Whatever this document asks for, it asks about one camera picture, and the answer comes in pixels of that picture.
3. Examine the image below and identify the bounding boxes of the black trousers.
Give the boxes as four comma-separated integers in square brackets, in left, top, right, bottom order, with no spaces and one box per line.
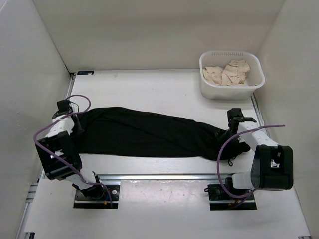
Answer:
[74,106,251,167]

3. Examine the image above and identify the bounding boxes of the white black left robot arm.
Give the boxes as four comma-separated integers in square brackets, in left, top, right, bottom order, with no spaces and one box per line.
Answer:
[35,100,106,200]

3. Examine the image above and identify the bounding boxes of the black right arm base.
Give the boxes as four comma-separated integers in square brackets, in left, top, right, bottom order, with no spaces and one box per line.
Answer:
[204,179,257,211]

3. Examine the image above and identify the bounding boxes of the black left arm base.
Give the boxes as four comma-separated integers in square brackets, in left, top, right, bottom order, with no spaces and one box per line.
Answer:
[73,181,120,209]

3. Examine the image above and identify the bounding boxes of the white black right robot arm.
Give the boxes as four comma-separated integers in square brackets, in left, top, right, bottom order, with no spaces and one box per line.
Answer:
[216,108,294,199]

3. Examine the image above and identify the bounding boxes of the beige trousers in basket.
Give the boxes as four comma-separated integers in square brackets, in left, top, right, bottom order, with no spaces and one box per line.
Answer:
[203,59,250,86]

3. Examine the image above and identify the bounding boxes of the white plastic basket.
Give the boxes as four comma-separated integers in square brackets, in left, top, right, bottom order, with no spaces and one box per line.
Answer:
[199,50,265,100]

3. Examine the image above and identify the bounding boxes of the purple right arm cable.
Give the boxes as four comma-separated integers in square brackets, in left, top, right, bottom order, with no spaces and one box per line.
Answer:
[216,124,286,207]

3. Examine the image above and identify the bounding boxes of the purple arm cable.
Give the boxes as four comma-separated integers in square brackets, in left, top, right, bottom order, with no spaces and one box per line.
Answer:
[216,124,286,207]
[33,94,113,207]

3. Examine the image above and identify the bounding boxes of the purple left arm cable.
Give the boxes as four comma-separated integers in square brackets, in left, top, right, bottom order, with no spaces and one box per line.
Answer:
[33,94,113,207]

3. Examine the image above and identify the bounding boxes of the aluminium frame rail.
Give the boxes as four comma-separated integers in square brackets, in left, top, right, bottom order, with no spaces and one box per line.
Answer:
[14,72,77,239]

